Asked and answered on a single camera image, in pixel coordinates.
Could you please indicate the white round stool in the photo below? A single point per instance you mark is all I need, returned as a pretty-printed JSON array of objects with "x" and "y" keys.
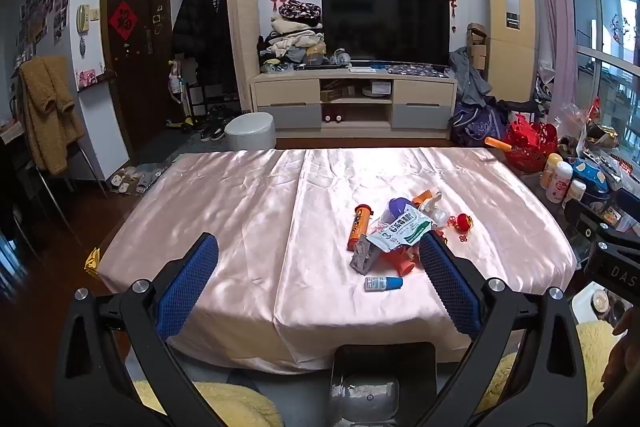
[{"x": 250, "y": 132}]

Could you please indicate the black shoes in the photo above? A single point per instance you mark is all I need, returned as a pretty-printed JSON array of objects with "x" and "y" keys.
[{"x": 212, "y": 134}]

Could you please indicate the white bottle pink label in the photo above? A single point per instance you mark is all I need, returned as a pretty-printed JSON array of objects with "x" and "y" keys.
[{"x": 559, "y": 184}]

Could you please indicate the person's right hand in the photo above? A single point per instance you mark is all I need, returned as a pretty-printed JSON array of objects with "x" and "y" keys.
[{"x": 622, "y": 357}]

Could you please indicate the group of house slippers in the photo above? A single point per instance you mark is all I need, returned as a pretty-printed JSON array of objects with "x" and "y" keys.
[{"x": 137, "y": 179}]

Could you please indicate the dark brown door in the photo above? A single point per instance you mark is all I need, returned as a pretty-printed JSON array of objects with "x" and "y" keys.
[{"x": 135, "y": 82}]

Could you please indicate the white green medicine packet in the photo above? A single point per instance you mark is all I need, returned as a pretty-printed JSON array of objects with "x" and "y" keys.
[{"x": 400, "y": 229}]

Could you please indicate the wall photo collage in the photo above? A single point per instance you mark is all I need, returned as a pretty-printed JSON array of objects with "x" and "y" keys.
[{"x": 45, "y": 7}]

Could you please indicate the yellow green child scooter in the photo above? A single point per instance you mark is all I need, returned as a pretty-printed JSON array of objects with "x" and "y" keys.
[{"x": 182, "y": 107}]

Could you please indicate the silver foil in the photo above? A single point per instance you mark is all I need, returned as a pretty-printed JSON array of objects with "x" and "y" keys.
[{"x": 362, "y": 259}]

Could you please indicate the beige television cabinet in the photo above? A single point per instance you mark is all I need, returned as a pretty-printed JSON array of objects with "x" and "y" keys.
[{"x": 287, "y": 92}]

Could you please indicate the wall intercom phone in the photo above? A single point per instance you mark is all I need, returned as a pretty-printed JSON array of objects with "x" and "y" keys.
[{"x": 82, "y": 18}]

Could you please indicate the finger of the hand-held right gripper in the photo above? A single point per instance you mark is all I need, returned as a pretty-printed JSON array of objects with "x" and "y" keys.
[{"x": 580, "y": 212}]

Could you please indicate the crumpled clear plastic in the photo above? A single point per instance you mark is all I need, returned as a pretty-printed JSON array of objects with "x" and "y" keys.
[{"x": 437, "y": 214}]

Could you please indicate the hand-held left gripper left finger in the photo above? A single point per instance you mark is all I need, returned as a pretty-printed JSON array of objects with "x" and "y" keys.
[{"x": 190, "y": 292}]

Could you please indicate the white bottle yellow cap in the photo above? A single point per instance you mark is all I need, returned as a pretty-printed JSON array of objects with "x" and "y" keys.
[{"x": 550, "y": 172}]

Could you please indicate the red diamond door sticker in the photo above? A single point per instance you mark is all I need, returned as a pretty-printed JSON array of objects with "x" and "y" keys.
[{"x": 123, "y": 21}]

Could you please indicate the blue patterned tin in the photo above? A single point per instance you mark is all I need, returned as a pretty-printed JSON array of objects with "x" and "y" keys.
[{"x": 590, "y": 179}]

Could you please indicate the red openwork basket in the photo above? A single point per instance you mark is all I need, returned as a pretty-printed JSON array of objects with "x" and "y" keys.
[{"x": 530, "y": 147}]

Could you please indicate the stacked cardboard boxes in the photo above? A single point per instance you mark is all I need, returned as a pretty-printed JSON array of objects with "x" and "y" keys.
[{"x": 477, "y": 52}]

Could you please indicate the small white blue-capped bottle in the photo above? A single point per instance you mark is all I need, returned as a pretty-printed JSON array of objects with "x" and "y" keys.
[{"x": 382, "y": 284}]

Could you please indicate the black flat television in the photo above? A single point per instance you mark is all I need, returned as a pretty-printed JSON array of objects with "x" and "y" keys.
[{"x": 385, "y": 27}]

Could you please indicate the yellow fleece cloth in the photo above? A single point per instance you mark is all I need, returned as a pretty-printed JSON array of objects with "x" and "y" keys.
[{"x": 225, "y": 407}]

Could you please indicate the beige standing air conditioner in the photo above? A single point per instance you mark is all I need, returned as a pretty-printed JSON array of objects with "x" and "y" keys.
[{"x": 510, "y": 57}]

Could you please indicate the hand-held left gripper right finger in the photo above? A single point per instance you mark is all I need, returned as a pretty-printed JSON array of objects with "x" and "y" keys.
[{"x": 450, "y": 292}]

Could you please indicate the dark hanging coats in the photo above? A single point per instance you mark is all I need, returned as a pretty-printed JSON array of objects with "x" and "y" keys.
[{"x": 200, "y": 32}]

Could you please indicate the brown fleece garment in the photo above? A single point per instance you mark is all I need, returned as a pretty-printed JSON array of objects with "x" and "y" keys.
[{"x": 45, "y": 107}]

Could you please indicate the yellow foil wrapper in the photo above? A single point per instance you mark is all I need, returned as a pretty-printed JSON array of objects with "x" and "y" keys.
[{"x": 92, "y": 262}]

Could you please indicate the black trash bin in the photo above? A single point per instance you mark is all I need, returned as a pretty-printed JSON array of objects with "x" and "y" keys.
[{"x": 345, "y": 357}]

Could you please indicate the red tassel ornament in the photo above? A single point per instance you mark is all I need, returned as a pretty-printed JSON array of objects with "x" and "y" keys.
[{"x": 464, "y": 223}]

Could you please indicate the pile of clothes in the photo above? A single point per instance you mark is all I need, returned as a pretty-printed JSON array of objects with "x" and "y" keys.
[{"x": 292, "y": 42}]

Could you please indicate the grey hanging garment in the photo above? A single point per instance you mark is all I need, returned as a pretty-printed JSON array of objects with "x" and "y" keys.
[{"x": 467, "y": 77}]

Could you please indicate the dark blue bag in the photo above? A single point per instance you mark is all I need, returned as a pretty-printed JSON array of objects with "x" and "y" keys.
[{"x": 475, "y": 124}]

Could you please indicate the orange tablet tube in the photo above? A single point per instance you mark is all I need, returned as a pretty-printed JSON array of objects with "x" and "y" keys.
[{"x": 360, "y": 227}]

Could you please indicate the large window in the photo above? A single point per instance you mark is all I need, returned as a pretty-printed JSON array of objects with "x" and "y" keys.
[{"x": 600, "y": 7}]

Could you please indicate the pink satin tablecloth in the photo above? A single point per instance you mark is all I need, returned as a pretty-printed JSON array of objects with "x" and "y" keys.
[{"x": 225, "y": 197}]

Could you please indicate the purple plastic bowl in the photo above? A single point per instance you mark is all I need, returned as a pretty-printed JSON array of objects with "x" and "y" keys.
[{"x": 398, "y": 205}]

